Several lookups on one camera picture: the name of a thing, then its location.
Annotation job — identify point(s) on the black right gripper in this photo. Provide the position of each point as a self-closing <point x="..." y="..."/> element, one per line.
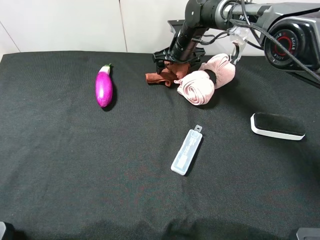
<point x="175" y="55"/>

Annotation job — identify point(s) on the brown cloth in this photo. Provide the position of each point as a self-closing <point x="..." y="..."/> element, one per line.
<point x="171" y="73"/>

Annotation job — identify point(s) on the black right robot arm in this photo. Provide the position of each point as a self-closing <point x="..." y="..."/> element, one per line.
<point x="287" y="32"/>

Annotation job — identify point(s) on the grey object bottom left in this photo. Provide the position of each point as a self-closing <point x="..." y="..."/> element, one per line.
<point x="3" y="229"/>

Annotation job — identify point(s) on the pink rolled towel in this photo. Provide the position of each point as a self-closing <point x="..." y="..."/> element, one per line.
<point x="199" y="86"/>

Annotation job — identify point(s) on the purple toy eggplant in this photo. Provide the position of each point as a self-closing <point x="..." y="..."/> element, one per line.
<point x="104" y="86"/>

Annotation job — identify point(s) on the clear plastic case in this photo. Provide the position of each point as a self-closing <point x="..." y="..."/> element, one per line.
<point x="184" y="157"/>

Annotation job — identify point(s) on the black table cloth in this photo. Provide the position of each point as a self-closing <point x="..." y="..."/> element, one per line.
<point x="72" y="170"/>

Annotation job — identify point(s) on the black white board eraser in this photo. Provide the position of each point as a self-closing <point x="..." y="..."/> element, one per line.
<point x="277" y="126"/>

